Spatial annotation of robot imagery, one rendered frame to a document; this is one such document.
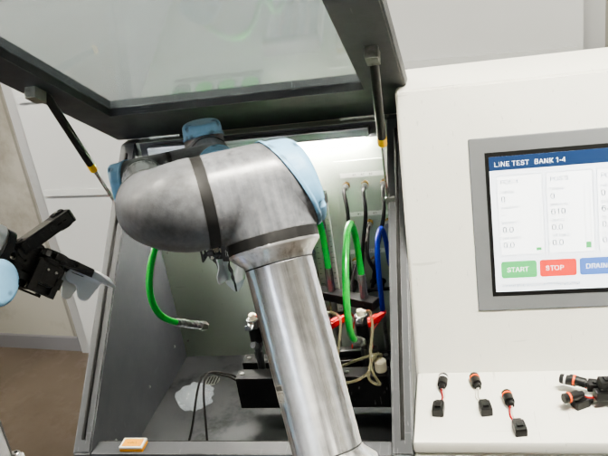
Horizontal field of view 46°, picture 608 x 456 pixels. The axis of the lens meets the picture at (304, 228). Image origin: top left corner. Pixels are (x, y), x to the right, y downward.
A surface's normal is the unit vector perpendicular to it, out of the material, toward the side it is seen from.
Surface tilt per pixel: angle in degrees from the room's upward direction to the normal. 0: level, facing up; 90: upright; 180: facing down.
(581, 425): 0
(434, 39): 90
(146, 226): 92
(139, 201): 60
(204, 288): 90
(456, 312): 76
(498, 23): 90
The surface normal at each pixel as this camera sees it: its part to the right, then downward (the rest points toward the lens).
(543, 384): -0.15, -0.92
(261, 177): 0.15, -0.23
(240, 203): 0.24, 0.19
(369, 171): -0.18, 0.40
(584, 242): -0.21, 0.17
